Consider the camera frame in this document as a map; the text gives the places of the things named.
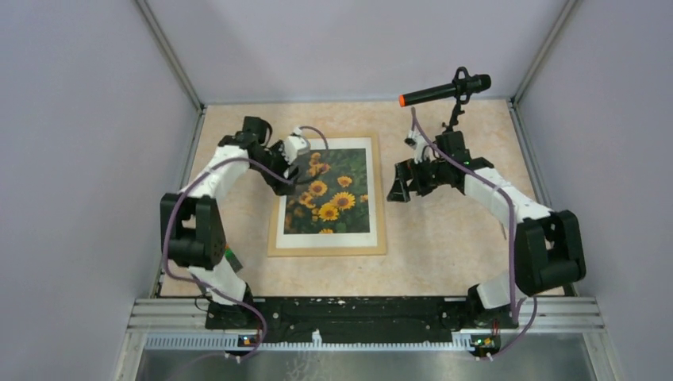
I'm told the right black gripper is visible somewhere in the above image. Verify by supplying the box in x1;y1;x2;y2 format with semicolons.
386;154;448;203

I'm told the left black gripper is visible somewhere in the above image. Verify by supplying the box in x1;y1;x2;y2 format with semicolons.
252;140;303;197

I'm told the wooden picture frame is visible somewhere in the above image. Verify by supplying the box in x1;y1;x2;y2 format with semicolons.
267;133;387;257

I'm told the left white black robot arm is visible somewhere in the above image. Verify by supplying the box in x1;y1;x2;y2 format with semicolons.
160;116;310;328

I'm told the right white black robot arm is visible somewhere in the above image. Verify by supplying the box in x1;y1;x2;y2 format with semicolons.
386;130;586;327

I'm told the black mini tripod stand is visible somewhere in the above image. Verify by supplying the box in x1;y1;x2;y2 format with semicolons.
442;67;470;133

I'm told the grey lego baseplate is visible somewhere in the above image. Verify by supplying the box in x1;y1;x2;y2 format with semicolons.
225;253;244;273

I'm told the black microphone orange tip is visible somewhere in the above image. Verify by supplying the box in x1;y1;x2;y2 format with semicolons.
398;74;491;107

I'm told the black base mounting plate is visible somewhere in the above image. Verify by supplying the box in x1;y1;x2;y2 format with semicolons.
205;296;517;344

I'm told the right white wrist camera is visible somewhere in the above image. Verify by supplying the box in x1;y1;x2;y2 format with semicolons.
404;130;429;164

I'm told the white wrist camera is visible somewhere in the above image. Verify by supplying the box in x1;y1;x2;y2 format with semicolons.
404;130;429;164
283;127;310;164

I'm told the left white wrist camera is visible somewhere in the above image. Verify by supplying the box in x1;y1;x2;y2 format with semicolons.
283;127;310;164

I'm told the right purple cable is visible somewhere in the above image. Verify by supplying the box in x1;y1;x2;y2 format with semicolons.
410;107;540;364

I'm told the purple cable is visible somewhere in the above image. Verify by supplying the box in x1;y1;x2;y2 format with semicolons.
410;107;540;364
160;125;331;365

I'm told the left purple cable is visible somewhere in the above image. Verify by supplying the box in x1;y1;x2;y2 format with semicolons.
160;125;331;365

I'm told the aluminium front rail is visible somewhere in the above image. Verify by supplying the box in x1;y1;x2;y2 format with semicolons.
128;296;605;353

